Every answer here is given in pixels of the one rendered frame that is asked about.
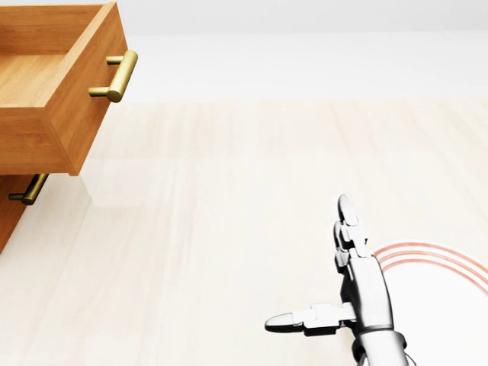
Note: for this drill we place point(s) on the silver robot right hand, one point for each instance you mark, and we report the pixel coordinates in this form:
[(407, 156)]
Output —
[(369, 289)]

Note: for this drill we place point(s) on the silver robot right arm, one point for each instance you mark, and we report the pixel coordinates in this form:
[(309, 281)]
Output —
[(381, 348)]

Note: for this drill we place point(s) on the white plate with red rings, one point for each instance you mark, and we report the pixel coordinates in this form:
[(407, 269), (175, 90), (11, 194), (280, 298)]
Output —
[(438, 297)]

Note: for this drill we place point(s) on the closed wooden drawer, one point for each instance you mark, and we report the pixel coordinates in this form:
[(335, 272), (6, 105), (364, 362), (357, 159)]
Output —
[(7, 217)]

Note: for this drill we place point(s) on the open wooden drawer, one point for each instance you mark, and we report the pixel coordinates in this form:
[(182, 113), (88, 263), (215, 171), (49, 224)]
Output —
[(42, 95)]

